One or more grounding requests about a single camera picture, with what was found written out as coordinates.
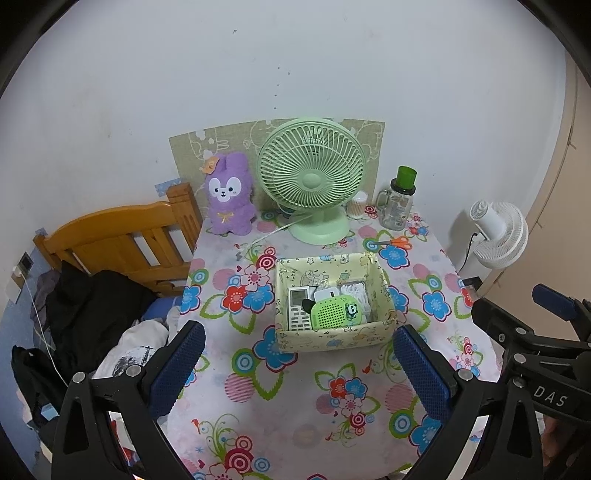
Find purple plush bunny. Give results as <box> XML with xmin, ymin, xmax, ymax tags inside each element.
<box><xmin>202</xmin><ymin>152</ymin><xmax>257</xmax><ymax>236</ymax></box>

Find wooden chair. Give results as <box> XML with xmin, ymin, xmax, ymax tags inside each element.
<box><xmin>33</xmin><ymin>182</ymin><xmax>204</xmax><ymax>298</ymax></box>

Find white plug adapter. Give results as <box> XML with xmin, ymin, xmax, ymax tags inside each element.
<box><xmin>6</xmin><ymin>272</ymin><xmax>25</xmax><ymax>303</ymax></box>

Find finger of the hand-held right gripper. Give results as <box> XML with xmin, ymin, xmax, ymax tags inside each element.
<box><xmin>531</xmin><ymin>284</ymin><xmax>591</xmax><ymax>326</ymax></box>
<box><xmin>471</xmin><ymin>298</ymin><xmax>591</xmax><ymax>370</ymax></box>

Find cartoon print storage box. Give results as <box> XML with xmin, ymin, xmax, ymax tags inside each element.
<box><xmin>274</xmin><ymin>251</ymin><xmax>399</xmax><ymax>354</ymax></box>

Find grey cloth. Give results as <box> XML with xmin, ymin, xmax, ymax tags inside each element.
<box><xmin>31</xmin><ymin>270</ymin><xmax>63</xmax><ymax>328</ymax></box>

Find black clothing pile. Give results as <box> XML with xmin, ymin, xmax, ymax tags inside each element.
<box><xmin>44</xmin><ymin>265</ymin><xmax>158</xmax><ymax>365</ymax></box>

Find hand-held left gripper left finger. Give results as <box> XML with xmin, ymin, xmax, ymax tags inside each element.
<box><xmin>52</xmin><ymin>320</ymin><xmax>207</xmax><ymax>480</ymax></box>

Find person's right hand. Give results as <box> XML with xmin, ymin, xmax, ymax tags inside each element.
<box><xmin>538</xmin><ymin>413</ymin><xmax>586</xmax><ymax>468</ymax></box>

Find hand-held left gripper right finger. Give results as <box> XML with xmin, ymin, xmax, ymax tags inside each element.
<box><xmin>392</xmin><ymin>324</ymin><xmax>546</xmax><ymax>480</ymax></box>

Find blue patterned paper strip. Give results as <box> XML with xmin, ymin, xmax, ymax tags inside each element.
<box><xmin>154</xmin><ymin>176</ymin><xmax>182</xmax><ymax>198</ymax></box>

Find beige wooden door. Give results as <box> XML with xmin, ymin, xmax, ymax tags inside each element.
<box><xmin>480</xmin><ymin>51</ymin><xmax>591</xmax><ymax>333</ymax></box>

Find green perforated case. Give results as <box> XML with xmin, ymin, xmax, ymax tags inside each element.
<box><xmin>309</xmin><ymin>296</ymin><xmax>364</xmax><ymax>330</ymax></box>

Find white remote control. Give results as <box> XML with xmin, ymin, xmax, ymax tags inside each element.
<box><xmin>287</xmin><ymin>286</ymin><xmax>315</xmax><ymax>330</ymax></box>

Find thin white cable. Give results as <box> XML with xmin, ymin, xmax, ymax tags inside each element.
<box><xmin>18</xmin><ymin>272</ymin><xmax>68</xmax><ymax>384</ymax></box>

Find floral tablecloth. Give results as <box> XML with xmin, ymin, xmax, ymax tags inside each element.
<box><xmin>164</xmin><ymin>210</ymin><xmax>502</xmax><ymax>480</ymax></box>

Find white fan power cord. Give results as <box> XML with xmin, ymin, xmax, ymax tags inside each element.
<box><xmin>235</xmin><ymin>222</ymin><xmax>303</xmax><ymax>261</ymax></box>

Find orange handled scissors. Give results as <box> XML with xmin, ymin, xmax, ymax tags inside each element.
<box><xmin>369</xmin><ymin>235</ymin><xmax>411</xmax><ymax>250</ymax></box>

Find black backpack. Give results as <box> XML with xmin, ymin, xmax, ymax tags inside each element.
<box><xmin>11</xmin><ymin>344</ymin><xmax>65</xmax><ymax>430</ymax></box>

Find black floor fan cable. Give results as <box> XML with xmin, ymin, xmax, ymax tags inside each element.
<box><xmin>462</xmin><ymin>231</ymin><xmax>481</xmax><ymax>273</ymax></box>

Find green desk fan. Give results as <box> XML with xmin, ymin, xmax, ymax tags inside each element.
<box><xmin>257</xmin><ymin>117</ymin><xmax>368</xmax><ymax>245</ymax></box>

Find glass mug jar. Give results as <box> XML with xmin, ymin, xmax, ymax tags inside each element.
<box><xmin>375</xmin><ymin>179</ymin><xmax>416</xmax><ymax>230</ymax></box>

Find white printed cloth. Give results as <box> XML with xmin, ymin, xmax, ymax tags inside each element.
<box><xmin>92</xmin><ymin>318</ymin><xmax>171</xmax><ymax>381</ymax></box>

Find white floor fan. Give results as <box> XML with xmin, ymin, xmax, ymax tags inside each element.
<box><xmin>469</xmin><ymin>200</ymin><xmax>529</xmax><ymax>268</ymax></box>

